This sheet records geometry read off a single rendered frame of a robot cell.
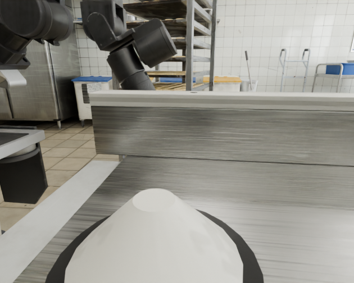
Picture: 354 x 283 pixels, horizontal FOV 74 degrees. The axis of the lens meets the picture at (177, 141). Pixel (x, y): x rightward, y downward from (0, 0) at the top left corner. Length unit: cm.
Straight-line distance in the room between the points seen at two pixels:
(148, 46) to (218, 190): 32
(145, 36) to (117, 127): 26
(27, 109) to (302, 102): 390
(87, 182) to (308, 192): 16
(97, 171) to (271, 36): 415
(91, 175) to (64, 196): 3
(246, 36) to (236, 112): 399
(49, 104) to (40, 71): 45
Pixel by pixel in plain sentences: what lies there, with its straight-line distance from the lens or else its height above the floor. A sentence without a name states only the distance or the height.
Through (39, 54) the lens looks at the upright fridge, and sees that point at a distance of 378.
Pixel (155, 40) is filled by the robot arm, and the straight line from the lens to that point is 44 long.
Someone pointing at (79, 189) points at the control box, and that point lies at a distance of 18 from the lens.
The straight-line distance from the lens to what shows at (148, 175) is 19.
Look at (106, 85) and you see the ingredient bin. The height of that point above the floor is 64.
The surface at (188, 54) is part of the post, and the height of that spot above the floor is 98.
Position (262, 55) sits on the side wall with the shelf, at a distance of 424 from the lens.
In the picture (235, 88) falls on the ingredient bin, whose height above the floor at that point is 60.
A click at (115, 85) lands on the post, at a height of 81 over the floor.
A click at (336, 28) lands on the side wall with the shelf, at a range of 466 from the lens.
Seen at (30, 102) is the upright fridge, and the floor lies 42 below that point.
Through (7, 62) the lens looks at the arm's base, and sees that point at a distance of 59.
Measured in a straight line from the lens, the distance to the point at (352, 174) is 24.
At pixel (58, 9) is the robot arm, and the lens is 55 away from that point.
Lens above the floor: 92
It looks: 18 degrees down
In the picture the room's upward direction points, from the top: straight up
